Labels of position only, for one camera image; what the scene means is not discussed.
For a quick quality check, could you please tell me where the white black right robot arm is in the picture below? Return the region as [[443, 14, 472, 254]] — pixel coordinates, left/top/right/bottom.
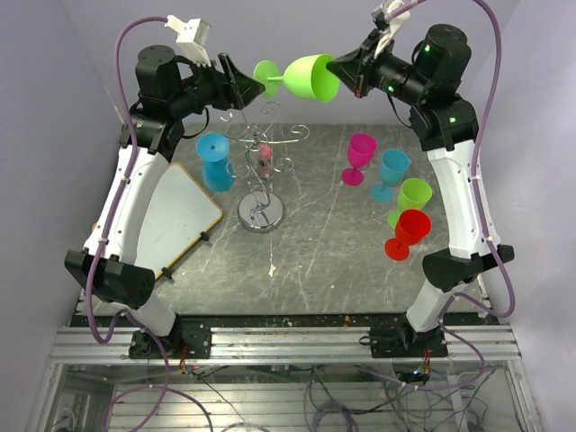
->
[[327, 24, 515, 356]]

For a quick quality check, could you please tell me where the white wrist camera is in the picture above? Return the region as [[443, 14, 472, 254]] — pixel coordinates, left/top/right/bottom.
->
[[165, 15, 212, 67], [371, 0, 410, 59]]

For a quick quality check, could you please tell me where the white board yellow frame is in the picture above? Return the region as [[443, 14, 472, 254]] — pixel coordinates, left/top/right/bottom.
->
[[92, 162, 225, 281]]

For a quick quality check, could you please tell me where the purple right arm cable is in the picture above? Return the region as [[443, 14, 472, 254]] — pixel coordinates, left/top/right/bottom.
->
[[391, 0, 516, 392]]

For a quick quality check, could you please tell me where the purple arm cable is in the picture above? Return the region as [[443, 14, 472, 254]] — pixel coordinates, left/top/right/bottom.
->
[[391, 0, 516, 392], [85, 16, 212, 432]]

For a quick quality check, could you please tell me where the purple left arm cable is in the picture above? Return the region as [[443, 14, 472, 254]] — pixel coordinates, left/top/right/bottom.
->
[[85, 16, 212, 432]]

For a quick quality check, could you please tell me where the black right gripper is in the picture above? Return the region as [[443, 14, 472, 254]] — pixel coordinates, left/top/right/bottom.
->
[[327, 29, 431, 107]]

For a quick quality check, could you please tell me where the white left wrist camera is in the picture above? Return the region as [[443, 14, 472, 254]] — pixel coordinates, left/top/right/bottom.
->
[[165, 15, 212, 67]]

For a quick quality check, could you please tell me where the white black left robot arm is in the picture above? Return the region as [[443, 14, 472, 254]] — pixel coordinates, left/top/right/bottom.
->
[[64, 45, 265, 357]]

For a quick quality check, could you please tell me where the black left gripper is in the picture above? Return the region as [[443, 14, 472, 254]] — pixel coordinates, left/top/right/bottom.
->
[[173, 53, 269, 119]]

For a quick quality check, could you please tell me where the red plastic wine glass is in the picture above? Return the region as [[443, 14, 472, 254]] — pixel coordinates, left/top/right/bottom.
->
[[384, 209, 431, 261]]

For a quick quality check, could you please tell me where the aluminium rail frame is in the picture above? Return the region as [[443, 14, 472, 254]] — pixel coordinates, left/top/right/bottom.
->
[[49, 290, 527, 432]]

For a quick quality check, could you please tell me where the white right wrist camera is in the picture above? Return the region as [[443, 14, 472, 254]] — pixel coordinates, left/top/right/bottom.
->
[[371, 0, 410, 59]]

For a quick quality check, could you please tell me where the teal plastic wine glass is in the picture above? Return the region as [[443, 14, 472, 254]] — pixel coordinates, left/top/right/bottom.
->
[[370, 148, 410, 203]]

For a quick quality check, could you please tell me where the green plastic wine glass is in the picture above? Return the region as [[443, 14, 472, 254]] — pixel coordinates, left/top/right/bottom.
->
[[388, 177, 433, 229]]

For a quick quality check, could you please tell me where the pink plastic wine glass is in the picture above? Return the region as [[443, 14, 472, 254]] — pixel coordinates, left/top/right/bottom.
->
[[341, 133, 378, 186]]

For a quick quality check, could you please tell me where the blue plastic wine glass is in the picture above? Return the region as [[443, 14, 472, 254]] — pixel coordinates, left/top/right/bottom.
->
[[195, 132, 235, 193]]

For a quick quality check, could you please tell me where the light green wine glass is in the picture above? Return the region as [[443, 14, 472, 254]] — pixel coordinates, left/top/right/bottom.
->
[[253, 53, 340, 103]]

